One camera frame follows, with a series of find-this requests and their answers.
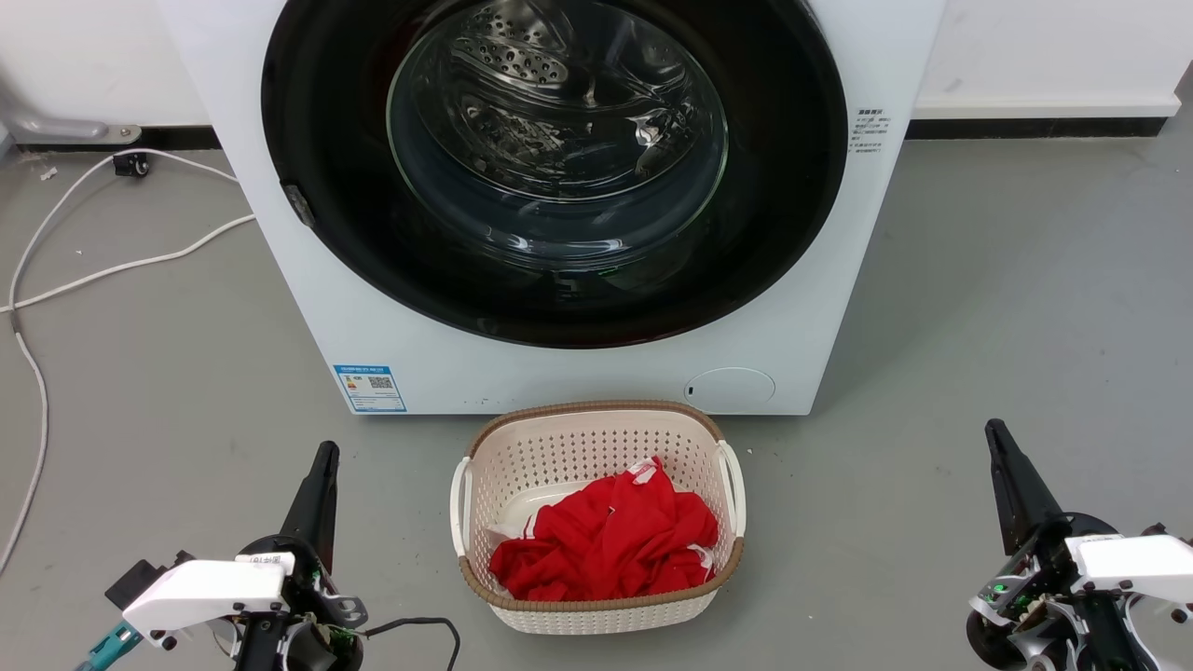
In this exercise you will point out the blue energy label sticker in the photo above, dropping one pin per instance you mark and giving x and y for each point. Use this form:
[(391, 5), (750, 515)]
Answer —
[(370, 388)]

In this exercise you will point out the stainless steel washer drum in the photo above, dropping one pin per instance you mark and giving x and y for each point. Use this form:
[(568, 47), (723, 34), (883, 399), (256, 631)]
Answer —
[(522, 56)]

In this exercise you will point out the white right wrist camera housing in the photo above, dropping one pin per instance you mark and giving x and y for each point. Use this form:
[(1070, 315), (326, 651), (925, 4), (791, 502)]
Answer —
[(1137, 561)]

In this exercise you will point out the red garment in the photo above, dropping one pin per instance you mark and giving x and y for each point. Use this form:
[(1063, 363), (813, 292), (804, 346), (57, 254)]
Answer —
[(606, 540)]

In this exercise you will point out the small printed text label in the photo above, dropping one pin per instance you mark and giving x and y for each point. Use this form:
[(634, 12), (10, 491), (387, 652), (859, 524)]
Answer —
[(868, 130)]

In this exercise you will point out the beige plastic laundry basket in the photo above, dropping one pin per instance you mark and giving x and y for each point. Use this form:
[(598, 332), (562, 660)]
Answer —
[(596, 429)]

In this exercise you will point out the white front-load washing machine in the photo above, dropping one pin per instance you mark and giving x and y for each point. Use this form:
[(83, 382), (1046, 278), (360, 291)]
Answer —
[(578, 377)]

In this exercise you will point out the round white filter cover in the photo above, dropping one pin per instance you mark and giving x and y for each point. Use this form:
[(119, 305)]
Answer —
[(732, 386)]

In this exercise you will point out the black round glass washer door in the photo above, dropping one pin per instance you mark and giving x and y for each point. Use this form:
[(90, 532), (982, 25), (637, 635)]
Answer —
[(354, 224)]

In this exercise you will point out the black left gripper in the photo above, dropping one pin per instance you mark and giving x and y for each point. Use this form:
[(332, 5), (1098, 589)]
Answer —
[(322, 610)]

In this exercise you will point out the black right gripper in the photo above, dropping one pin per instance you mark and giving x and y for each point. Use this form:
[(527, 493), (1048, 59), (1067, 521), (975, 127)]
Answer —
[(1044, 573)]

